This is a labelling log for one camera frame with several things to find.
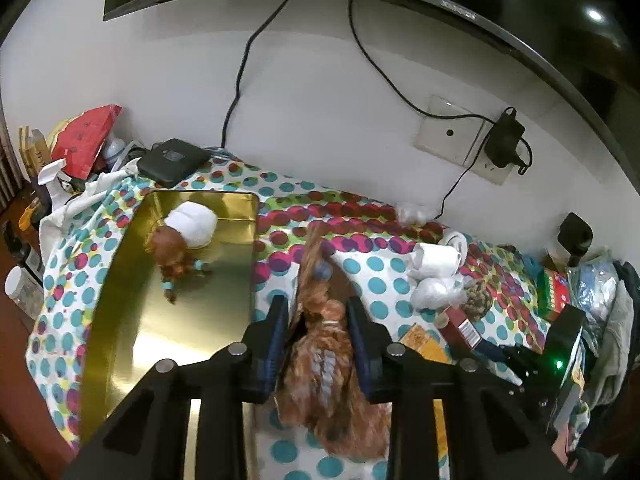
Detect white underlay cloth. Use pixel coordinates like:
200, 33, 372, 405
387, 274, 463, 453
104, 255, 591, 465
40, 157, 147, 243

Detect small black camera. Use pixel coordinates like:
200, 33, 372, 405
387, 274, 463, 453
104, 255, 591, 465
556, 212, 594, 267

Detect white spray bottle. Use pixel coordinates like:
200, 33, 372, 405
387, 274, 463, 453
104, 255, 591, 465
37, 159, 70, 213

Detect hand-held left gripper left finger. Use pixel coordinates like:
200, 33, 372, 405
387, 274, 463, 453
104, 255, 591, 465
60, 295, 291, 480

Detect crumpled clear plastic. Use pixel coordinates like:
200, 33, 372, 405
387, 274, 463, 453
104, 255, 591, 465
396, 202, 437, 227

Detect polka dot tablecloth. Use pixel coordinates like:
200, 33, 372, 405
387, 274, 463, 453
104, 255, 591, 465
27, 152, 556, 480

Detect black power adapter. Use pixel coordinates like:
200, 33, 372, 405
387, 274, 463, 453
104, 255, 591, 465
484, 106, 532, 176

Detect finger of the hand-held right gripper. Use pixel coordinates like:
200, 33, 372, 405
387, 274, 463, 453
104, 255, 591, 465
479, 341, 527, 387

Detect white baby bottle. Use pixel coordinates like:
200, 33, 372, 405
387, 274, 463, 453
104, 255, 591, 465
102, 137, 127, 169

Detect green and red box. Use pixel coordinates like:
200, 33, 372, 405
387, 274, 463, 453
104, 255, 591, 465
540, 266, 572, 322

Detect black television cable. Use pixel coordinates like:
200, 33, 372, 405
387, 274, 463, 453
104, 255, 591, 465
220, 0, 301, 152
347, 0, 501, 126

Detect thin black adapter cable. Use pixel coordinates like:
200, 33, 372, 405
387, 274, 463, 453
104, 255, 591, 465
434, 140, 534, 222

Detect black set-top box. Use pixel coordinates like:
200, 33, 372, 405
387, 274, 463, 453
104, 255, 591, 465
136, 138, 212, 186

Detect brown mottled pouch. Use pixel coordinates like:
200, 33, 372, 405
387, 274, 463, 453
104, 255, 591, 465
459, 280, 502, 322

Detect white wall socket plate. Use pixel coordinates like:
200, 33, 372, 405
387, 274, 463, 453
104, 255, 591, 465
412, 94, 522, 186

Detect beige and blue carton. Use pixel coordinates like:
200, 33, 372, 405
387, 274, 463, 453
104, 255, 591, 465
19, 125, 52, 177

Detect clear jar white lid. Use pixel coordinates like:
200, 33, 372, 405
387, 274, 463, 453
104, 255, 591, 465
4, 266, 46, 322

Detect grey garment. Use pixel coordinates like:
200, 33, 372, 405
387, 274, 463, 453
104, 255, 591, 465
584, 260, 640, 413

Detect dark red box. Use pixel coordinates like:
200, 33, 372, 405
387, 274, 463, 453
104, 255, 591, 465
444, 305, 485, 358

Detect gold metal tin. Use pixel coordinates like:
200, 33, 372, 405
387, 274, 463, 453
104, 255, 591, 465
77, 190, 261, 463

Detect yellow snack bag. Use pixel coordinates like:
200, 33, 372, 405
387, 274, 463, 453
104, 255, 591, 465
400, 324, 451, 367

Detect white crumpled cloth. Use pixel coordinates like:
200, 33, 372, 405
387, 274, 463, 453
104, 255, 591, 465
411, 276, 465, 312

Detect brown-haired doll with teal bands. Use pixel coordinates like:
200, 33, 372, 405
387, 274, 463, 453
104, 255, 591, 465
145, 200, 221, 304

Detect clear plastic bag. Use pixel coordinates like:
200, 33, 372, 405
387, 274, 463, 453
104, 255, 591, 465
566, 249, 622, 343

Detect dark pump bottle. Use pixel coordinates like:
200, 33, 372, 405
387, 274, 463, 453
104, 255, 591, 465
2, 220, 43, 283

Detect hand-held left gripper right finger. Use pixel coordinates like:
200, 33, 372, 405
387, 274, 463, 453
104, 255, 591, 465
346, 295, 573, 480

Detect red plastic bag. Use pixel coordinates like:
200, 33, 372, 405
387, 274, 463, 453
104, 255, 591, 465
49, 105, 123, 181

